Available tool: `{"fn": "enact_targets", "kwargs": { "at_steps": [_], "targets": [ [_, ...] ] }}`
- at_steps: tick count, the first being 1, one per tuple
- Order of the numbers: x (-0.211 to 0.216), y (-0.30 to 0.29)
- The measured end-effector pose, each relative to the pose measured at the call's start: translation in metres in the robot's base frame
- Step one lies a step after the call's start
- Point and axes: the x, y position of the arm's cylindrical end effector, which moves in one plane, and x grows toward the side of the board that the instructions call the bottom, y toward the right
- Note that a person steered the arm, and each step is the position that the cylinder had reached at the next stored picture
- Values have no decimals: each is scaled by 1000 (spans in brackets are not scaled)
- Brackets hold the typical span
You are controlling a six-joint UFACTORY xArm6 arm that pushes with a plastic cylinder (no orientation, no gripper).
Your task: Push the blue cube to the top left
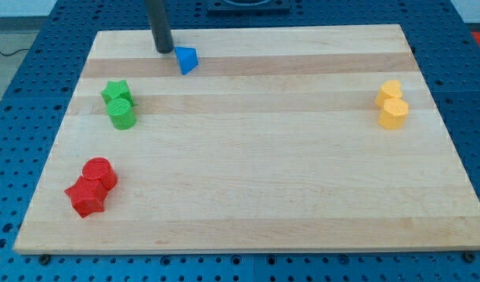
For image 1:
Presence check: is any green cylinder block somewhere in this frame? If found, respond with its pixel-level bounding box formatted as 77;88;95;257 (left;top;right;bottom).
106;98;136;130

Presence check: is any black cable on floor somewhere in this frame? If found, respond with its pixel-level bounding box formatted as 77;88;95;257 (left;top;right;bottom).
0;38;31;57

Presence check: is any wooden board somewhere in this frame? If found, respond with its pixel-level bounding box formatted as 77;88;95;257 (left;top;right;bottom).
14;24;480;255

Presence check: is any blue triangular block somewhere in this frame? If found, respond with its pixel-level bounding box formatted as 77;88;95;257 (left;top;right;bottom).
175;46;198;75

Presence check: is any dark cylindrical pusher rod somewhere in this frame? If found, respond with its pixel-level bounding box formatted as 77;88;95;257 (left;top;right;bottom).
145;0;174;54

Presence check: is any red cylinder block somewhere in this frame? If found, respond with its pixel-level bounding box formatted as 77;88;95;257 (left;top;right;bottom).
82;157;117;191

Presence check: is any yellow hexagon block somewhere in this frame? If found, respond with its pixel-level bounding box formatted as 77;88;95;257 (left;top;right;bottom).
377;98;410;130

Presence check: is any red star block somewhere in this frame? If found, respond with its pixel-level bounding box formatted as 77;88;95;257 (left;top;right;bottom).
64;176;107;218

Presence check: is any yellow heart block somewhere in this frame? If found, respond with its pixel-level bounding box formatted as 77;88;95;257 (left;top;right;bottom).
375;80;403;108

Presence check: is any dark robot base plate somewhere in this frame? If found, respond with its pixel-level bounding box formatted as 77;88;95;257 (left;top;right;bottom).
205;0;291;14

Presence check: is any green star block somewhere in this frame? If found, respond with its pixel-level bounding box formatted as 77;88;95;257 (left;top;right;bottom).
101;80;135;107

